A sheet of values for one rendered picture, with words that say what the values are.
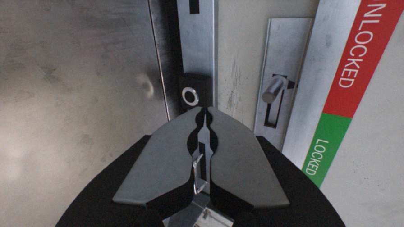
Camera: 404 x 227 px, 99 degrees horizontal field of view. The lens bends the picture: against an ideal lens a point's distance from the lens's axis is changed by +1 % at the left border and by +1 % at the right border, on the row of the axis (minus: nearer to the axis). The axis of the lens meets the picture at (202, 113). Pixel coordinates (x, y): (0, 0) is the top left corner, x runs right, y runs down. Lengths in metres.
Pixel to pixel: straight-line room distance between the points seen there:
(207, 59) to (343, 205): 0.30
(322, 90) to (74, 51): 0.25
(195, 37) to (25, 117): 0.21
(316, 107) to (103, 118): 0.24
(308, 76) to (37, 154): 0.27
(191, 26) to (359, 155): 0.28
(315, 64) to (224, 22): 0.13
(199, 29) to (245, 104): 0.13
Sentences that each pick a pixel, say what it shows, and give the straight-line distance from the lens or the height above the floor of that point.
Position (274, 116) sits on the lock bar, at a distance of 0.28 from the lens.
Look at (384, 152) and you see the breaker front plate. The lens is 0.29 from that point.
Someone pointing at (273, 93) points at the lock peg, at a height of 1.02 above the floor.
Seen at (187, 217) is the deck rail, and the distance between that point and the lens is 0.45.
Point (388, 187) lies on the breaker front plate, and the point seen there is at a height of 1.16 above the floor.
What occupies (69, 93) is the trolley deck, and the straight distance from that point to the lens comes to 0.22.
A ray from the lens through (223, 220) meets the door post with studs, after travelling 0.45.
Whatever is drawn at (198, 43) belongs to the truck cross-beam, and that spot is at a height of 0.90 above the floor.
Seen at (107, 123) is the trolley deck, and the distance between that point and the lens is 0.25.
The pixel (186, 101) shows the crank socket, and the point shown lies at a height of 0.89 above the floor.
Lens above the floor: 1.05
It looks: 29 degrees down
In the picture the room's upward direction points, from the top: 106 degrees clockwise
